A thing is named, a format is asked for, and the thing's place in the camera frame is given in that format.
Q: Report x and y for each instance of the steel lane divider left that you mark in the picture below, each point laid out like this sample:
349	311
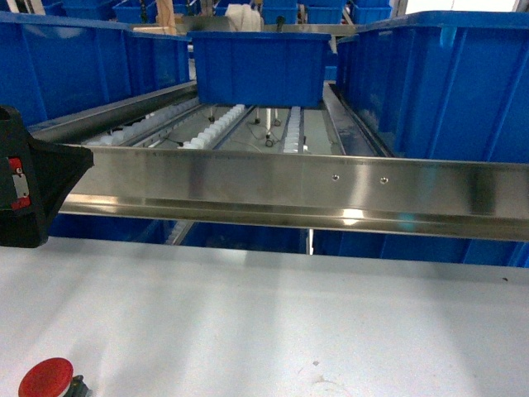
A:
77	127

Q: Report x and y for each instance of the white roller track right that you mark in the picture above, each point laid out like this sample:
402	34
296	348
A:
293	140

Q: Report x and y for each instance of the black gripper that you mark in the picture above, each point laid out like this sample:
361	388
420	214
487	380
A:
36	178

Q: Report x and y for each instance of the white roller track left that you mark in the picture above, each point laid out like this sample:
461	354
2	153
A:
152	128

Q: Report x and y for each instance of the red mushroom push button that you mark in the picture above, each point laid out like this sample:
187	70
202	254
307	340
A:
53	377

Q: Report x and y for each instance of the steel lane divider right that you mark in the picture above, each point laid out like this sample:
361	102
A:
347	132

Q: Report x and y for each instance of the large blue bin right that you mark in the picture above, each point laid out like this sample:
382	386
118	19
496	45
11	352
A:
442	85

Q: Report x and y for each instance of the large blue bin left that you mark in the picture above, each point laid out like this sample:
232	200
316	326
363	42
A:
55	66

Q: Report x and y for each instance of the white roller track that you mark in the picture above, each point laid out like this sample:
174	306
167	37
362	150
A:
210	135
293	140
152	128

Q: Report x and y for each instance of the centre blue bin on rollers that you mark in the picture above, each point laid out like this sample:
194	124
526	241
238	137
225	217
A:
265	69

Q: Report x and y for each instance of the large blue bin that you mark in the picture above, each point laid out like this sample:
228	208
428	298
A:
55	66
442	85

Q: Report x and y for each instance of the steel shelf front rail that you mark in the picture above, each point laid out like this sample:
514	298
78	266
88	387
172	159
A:
348	193

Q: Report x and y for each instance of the white plastic bag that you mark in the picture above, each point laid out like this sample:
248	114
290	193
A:
242	18

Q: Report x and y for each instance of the white roller track middle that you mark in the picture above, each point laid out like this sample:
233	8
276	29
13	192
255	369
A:
210	135

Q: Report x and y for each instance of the steel lane divider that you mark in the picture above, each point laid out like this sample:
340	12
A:
347	132
77	127

